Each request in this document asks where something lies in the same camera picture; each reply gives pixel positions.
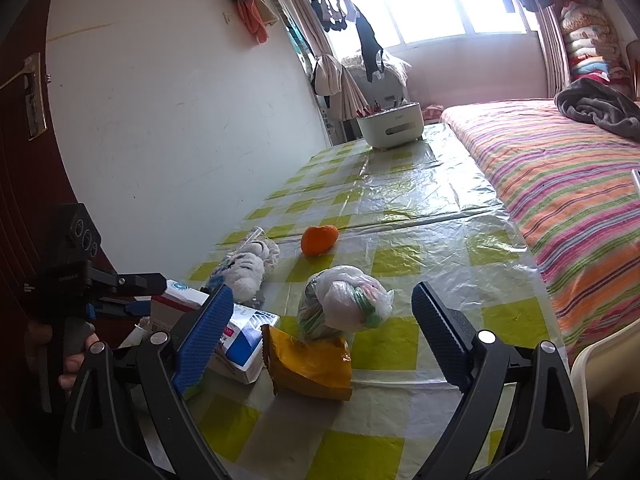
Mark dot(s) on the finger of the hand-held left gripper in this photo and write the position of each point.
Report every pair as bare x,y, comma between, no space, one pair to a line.
125,308
140,282

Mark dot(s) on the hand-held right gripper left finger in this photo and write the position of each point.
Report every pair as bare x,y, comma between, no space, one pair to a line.
205,335

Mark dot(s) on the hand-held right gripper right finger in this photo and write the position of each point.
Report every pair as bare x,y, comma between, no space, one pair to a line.
440,330

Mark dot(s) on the white and red box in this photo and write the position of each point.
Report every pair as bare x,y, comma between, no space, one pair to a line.
175,300

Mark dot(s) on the white plastic storage bin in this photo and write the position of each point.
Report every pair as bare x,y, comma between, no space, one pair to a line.
610,355

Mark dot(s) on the person's left hand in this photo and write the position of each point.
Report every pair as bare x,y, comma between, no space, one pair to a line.
75,360

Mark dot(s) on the white and blue medicine box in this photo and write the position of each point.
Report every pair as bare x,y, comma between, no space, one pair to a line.
245,345

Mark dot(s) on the crumpled white wrapper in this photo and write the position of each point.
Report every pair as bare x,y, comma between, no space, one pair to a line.
247,270

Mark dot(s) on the dark brown door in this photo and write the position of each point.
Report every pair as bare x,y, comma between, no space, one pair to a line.
20,185

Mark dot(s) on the white plastic bag bundle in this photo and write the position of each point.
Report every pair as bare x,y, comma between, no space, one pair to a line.
345,300

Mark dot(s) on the yellow snack packet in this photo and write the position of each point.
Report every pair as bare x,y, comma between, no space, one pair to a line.
305,365

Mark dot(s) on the clear plastic tube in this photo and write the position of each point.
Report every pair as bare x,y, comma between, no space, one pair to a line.
255,234

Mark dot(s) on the orange tangerine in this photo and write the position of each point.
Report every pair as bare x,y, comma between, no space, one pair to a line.
320,240

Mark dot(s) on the bed with striped sheet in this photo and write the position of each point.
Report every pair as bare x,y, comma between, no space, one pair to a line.
575,200

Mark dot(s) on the white plastic basket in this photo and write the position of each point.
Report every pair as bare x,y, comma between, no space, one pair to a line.
390,127

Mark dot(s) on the red printed bag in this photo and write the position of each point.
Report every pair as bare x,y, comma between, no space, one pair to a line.
432,112

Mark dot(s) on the covered washing machine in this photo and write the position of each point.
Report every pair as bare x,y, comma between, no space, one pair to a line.
390,85

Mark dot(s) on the grey blanket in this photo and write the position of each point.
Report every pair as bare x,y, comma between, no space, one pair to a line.
600,105

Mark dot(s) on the orange gloves on hook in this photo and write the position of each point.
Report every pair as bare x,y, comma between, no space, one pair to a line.
252,12

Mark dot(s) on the black hanging garment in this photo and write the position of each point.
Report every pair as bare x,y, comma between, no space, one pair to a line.
370,40

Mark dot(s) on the pink curtain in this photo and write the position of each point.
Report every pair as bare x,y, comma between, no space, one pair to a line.
300,0
552,50

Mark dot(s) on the window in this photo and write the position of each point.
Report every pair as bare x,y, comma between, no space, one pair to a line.
440,15

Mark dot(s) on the stack of folded blankets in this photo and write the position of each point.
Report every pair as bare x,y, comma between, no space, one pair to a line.
590,40

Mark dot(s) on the sock drying hanger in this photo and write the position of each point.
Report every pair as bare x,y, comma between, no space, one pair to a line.
332,12

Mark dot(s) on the white wall switch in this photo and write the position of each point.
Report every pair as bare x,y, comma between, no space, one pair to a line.
228,17

